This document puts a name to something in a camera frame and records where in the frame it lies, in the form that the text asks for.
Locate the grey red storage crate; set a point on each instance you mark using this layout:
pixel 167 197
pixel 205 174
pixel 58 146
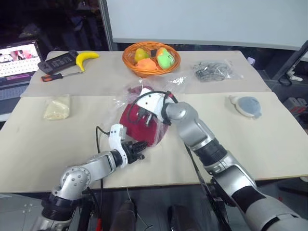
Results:
pixel 297 104

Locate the grey whiteboard stand leg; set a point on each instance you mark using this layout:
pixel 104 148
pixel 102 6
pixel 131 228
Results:
pixel 298 55

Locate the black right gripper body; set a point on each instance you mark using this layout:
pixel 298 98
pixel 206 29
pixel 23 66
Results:
pixel 147 113

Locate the open laptop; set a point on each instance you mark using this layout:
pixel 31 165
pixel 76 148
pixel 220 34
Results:
pixel 16 62

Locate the dark brown rounded shape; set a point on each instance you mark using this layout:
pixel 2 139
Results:
pixel 125 216

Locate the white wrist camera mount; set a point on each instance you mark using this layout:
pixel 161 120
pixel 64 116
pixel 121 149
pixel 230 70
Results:
pixel 151 103
pixel 115 142

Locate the white whiteboard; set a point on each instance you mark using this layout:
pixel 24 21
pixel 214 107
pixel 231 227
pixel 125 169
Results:
pixel 192 19

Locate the small white purple box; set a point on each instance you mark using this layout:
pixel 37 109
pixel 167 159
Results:
pixel 251 60

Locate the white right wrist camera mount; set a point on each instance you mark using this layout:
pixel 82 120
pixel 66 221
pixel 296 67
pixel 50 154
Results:
pixel 151 103

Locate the yellow plush pear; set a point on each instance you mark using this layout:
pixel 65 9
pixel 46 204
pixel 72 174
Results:
pixel 140 55

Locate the black handheld game console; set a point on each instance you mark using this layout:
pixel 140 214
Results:
pixel 57 63

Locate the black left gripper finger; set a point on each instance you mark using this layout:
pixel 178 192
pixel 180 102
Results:
pixel 140 157
pixel 140 145

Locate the red item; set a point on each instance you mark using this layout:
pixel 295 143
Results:
pixel 134 134

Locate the yellow banana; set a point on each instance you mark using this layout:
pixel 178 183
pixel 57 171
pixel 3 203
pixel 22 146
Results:
pixel 81 60

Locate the green plush fruit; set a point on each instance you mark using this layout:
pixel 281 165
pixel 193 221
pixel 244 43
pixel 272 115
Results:
pixel 166 60

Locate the white power strip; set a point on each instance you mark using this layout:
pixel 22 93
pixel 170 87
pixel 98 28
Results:
pixel 294 77

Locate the orange plush fruit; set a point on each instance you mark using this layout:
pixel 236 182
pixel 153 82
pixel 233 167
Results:
pixel 146 63

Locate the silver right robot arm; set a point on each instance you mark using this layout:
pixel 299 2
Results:
pixel 190 125

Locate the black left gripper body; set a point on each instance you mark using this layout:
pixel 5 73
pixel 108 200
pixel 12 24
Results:
pixel 129 154

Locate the grey metal whiteboard post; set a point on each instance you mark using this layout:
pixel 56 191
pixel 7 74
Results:
pixel 107 29

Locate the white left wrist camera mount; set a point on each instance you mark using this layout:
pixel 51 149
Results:
pixel 115 142

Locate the orange woven basket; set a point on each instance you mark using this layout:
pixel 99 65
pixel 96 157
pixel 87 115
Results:
pixel 149 71

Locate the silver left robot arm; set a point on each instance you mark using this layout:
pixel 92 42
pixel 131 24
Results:
pixel 96 166

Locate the clear plastic bag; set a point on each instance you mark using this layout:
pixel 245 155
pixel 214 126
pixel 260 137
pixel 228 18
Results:
pixel 178 80

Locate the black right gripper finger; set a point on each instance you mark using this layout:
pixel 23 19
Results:
pixel 141 119
pixel 149 121

